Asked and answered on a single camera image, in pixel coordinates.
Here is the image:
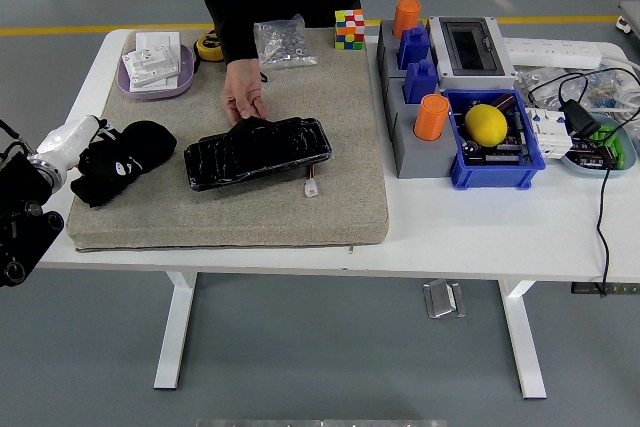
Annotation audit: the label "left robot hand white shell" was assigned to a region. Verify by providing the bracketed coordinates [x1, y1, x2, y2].
[35, 114, 121, 171]

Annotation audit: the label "person's right hand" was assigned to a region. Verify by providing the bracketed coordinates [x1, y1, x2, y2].
[221, 57, 270, 124]

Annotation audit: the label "black glossy panel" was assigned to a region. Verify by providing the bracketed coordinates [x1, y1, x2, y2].
[183, 115, 334, 193]

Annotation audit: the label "black rag with red tag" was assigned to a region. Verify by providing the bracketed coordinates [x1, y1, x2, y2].
[69, 120, 179, 209]

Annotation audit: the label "white connector plug with wires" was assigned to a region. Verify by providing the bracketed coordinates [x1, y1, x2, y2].
[303, 165, 321, 198]

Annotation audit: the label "table height control panel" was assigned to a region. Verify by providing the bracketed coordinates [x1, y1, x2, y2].
[571, 281, 640, 296]

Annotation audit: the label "yellow black tape measure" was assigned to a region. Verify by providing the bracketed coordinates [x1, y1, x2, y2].
[193, 30, 225, 63]

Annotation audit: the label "purple tray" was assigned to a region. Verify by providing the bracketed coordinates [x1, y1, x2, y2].
[116, 44, 196, 101]

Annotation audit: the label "clear bag of screws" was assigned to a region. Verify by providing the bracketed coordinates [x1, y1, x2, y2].
[253, 14, 320, 71]

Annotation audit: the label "grey-brown mat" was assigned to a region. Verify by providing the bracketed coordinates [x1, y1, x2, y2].
[65, 28, 390, 252]

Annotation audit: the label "colourful puzzle cube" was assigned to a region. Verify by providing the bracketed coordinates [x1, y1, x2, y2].
[333, 8, 366, 51]

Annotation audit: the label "blue peg block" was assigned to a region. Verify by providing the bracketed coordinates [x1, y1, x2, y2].
[403, 59, 441, 106]
[397, 25, 432, 71]

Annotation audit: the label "orange cylinder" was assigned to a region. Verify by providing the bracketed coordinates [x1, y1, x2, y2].
[413, 93, 451, 142]
[392, 0, 422, 40]

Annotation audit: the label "white table leg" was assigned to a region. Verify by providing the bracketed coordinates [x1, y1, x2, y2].
[497, 279, 548, 401]
[153, 271, 199, 391]

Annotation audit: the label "grey-white distribution box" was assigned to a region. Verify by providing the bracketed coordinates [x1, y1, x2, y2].
[428, 15, 519, 92]

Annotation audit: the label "yellow lemon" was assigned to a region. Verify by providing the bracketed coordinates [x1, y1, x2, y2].
[464, 103, 509, 149]

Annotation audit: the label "blue plastic bin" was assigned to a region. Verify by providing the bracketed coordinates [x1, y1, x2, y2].
[442, 88, 547, 192]

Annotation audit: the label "dark circuit board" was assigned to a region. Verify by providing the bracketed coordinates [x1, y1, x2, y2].
[567, 139, 619, 168]
[457, 106, 534, 166]

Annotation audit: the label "clear bags of small parts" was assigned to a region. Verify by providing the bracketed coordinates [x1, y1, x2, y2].
[512, 65, 640, 116]

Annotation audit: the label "white power strip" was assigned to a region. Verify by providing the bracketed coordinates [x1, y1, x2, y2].
[502, 36, 604, 70]

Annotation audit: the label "white circuit breaker block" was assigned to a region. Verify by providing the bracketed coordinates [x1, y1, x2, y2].
[524, 106, 574, 161]

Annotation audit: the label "light blue dish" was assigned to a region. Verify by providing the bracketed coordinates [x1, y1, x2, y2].
[559, 114, 639, 178]

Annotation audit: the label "green terminal block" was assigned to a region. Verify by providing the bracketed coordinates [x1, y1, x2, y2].
[587, 124, 626, 168]

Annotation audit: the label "white cart corner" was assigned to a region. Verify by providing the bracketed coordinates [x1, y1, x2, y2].
[615, 0, 640, 43]

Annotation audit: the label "white switch bracket pieces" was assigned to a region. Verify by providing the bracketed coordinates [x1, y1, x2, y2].
[122, 44, 180, 93]

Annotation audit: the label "white square wall plate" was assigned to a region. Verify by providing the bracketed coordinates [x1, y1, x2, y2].
[134, 30, 182, 56]

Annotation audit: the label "silver metal bracket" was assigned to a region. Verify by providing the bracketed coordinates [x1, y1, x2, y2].
[422, 278, 467, 321]

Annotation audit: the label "black power adapter with cord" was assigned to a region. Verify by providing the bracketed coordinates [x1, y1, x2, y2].
[527, 59, 640, 298]

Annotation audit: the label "thick white cable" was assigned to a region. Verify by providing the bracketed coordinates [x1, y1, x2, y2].
[597, 54, 640, 121]

